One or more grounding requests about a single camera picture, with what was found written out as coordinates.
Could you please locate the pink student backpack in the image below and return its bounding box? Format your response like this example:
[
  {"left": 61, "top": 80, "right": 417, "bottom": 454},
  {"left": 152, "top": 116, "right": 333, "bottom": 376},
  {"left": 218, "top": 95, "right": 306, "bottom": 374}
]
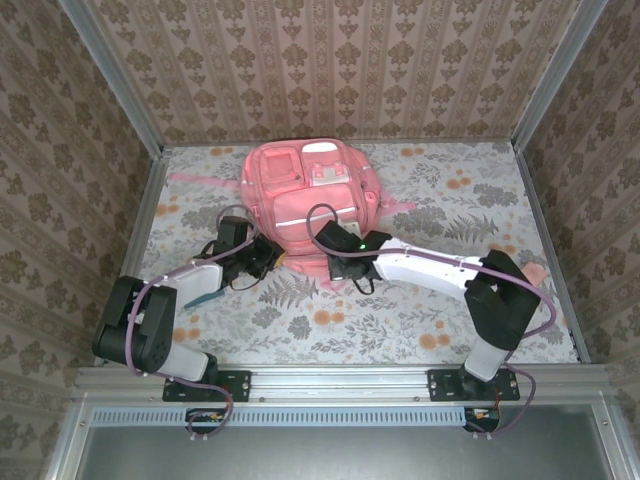
[{"left": 166, "top": 139, "right": 419, "bottom": 296}]

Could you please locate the aluminium side rail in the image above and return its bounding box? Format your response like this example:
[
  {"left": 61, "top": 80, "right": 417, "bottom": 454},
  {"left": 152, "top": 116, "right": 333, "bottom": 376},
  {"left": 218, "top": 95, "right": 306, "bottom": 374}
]
[
  {"left": 94, "top": 147, "right": 170, "bottom": 366},
  {"left": 514, "top": 142, "right": 592, "bottom": 364}
]

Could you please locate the small pink case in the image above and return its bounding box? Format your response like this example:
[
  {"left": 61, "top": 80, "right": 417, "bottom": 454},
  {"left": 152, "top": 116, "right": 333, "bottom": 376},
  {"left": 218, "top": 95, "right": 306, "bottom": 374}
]
[{"left": 519, "top": 263, "right": 547, "bottom": 287}]

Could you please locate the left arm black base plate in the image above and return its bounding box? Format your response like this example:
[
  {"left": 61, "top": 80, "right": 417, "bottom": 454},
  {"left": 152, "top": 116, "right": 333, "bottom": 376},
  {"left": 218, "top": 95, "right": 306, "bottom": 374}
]
[{"left": 162, "top": 369, "right": 251, "bottom": 403}]

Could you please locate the grey slotted cable duct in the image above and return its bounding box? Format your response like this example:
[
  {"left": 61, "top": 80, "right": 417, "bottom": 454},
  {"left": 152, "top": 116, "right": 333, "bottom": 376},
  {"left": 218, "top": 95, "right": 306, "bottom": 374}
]
[{"left": 92, "top": 405, "right": 609, "bottom": 427}]

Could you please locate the right aluminium frame post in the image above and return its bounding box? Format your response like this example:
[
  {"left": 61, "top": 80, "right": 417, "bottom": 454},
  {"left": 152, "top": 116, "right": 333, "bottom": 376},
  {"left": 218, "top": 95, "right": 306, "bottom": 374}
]
[{"left": 509, "top": 0, "right": 609, "bottom": 151}]

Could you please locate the right aluminium side rail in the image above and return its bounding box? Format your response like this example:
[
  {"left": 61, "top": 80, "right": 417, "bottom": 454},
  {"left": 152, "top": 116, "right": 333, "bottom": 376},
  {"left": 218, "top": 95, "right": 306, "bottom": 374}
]
[{"left": 514, "top": 142, "right": 592, "bottom": 364}]

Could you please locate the teal book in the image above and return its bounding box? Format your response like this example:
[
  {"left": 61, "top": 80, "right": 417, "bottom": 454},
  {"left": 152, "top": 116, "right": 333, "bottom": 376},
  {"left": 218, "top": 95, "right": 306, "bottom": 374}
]
[{"left": 183, "top": 289, "right": 224, "bottom": 310}]

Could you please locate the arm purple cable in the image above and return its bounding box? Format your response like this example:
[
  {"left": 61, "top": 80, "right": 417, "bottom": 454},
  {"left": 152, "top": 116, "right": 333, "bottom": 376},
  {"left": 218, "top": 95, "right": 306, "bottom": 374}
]
[
  {"left": 305, "top": 202, "right": 559, "bottom": 441},
  {"left": 127, "top": 202, "right": 261, "bottom": 441}
]

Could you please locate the aluminium frame post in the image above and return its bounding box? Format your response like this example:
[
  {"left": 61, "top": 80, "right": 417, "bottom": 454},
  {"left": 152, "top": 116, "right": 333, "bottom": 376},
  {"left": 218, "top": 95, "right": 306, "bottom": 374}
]
[
  {"left": 509, "top": 0, "right": 609, "bottom": 151},
  {"left": 57, "top": 0, "right": 166, "bottom": 156}
]

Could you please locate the left aluminium frame post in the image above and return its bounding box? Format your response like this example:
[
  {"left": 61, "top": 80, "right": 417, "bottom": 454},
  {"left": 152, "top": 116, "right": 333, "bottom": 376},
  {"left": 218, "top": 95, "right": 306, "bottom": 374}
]
[{"left": 57, "top": 0, "right": 166, "bottom": 156}]

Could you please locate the aluminium cross rail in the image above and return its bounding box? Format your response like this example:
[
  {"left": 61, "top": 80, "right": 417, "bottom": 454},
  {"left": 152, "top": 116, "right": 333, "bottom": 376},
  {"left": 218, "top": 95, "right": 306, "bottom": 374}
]
[{"left": 74, "top": 364, "right": 614, "bottom": 401}]

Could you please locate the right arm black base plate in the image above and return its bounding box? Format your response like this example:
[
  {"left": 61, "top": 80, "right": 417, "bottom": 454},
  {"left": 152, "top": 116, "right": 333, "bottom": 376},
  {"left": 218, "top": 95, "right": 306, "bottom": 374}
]
[{"left": 427, "top": 368, "right": 521, "bottom": 403}]

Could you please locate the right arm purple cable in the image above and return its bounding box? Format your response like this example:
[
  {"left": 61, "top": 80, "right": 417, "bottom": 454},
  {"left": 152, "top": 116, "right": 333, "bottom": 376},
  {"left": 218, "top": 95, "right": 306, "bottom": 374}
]
[{"left": 305, "top": 202, "right": 559, "bottom": 441}]

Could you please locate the left aluminium side rail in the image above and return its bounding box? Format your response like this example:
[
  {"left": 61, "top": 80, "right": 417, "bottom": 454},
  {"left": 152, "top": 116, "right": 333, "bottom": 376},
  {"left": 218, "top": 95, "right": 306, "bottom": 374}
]
[{"left": 94, "top": 147, "right": 170, "bottom": 366}]

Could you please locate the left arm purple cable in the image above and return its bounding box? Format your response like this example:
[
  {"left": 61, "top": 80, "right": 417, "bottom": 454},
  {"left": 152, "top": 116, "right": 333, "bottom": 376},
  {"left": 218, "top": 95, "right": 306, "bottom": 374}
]
[{"left": 127, "top": 202, "right": 261, "bottom": 441}]

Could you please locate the rear aluminium rail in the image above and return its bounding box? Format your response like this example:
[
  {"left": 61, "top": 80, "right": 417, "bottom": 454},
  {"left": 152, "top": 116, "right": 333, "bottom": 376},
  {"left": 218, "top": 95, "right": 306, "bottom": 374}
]
[{"left": 162, "top": 137, "right": 517, "bottom": 150}]

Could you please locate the floral tablecloth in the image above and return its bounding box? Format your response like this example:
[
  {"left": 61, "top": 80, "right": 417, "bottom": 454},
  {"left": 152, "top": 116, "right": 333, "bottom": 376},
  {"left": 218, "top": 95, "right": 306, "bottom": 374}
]
[{"left": 114, "top": 142, "right": 581, "bottom": 365}]

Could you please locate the grey metal panel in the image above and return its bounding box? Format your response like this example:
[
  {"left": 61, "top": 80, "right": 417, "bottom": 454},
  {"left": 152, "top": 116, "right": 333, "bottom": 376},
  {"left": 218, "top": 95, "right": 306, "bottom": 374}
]
[{"left": 44, "top": 404, "right": 640, "bottom": 480}]

